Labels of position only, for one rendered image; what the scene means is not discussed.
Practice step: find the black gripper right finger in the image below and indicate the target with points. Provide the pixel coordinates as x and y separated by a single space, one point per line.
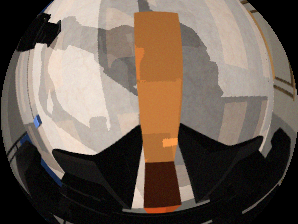
208 161

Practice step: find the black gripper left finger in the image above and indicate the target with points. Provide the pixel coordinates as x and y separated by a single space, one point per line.
115 168

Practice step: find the blue rectangular block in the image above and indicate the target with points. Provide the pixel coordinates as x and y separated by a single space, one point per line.
37 121

